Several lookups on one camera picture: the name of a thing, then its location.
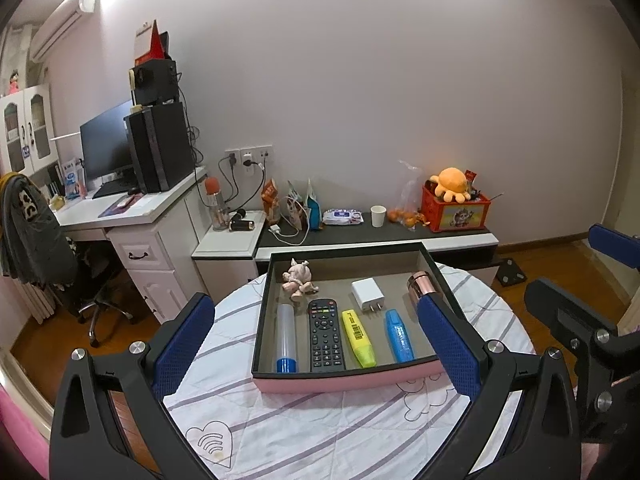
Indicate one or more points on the orange snack bag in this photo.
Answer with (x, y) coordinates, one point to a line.
(270, 197)

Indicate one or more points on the white desk with drawers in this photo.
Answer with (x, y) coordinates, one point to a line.
(140, 280)

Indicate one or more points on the low black-top cabinet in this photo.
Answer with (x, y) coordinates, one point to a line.
(350, 235)

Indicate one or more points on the blue highlighter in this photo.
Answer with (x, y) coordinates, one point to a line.
(399, 337)

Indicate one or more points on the purple mouse pad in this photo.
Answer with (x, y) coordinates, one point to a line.
(122, 206)

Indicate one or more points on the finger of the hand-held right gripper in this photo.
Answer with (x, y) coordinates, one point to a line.
(612, 242)
(570, 310)

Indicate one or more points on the rose gold canister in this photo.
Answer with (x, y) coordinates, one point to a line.
(420, 287)

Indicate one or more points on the white glass-door cabinet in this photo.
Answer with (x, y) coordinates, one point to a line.
(25, 125)

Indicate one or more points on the red white desk calendar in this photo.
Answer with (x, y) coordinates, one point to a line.
(155, 45)

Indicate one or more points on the red printed box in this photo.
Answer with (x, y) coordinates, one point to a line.
(460, 215)

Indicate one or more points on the orange octopus plush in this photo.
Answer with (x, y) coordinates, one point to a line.
(450, 180)

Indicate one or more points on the black speaker box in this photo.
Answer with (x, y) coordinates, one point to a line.
(155, 82)

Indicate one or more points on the clear tube with blue cap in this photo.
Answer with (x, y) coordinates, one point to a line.
(286, 335)

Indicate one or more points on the pink box with dark rim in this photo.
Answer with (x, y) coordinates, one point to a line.
(325, 382)

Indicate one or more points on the black keyboard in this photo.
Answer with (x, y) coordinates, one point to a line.
(112, 190)

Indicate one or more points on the wet wipes packet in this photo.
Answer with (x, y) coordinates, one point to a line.
(342, 217)

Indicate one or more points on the white radiator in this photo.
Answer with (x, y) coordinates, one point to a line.
(37, 302)

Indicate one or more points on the black bathroom scale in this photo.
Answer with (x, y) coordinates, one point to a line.
(511, 272)

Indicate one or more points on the blue white packet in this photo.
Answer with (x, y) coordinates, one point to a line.
(74, 180)

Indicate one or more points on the yellow highlighter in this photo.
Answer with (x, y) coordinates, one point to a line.
(360, 340)

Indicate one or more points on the white paper cup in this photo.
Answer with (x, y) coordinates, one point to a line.
(379, 216)

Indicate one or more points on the blue white snack bag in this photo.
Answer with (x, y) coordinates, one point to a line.
(314, 212)

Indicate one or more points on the white air conditioner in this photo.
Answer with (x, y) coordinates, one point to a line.
(60, 25)

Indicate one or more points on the black office chair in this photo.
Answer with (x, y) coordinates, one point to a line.
(90, 280)

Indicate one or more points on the pink baby doll figurine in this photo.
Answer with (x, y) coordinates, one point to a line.
(299, 277)

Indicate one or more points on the plastic bag of oranges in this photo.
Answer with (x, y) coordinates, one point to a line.
(407, 215)

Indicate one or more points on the grey jacket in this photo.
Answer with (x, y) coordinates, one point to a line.
(35, 230)

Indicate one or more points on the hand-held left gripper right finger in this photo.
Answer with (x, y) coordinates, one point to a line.
(450, 345)

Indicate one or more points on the white printed snack bag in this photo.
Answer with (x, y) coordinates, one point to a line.
(295, 210)

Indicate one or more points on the white bed frame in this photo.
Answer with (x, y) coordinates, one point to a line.
(25, 380)

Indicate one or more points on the clear bottle with orange cap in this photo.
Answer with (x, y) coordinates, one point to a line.
(217, 205)

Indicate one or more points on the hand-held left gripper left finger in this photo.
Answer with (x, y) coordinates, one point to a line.
(182, 345)

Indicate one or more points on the black computer tower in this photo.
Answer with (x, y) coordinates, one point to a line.
(160, 147)

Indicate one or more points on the pink blanket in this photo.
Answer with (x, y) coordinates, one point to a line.
(15, 435)

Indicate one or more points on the black computer monitor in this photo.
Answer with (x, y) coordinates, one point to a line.
(105, 145)

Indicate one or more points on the white charger plug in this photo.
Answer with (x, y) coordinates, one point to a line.
(366, 292)

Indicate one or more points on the white wall socket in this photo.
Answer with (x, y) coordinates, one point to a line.
(265, 152)
(232, 156)
(248, 155)

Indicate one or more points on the small red doll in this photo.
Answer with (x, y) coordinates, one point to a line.
(14, 82)

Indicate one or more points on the white side cabinet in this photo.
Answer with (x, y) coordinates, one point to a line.
(225, 247)

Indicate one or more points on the black remote control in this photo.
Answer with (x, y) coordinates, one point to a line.
(326, 340)

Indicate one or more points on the black rose gold device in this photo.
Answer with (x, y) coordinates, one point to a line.
(242, 224)

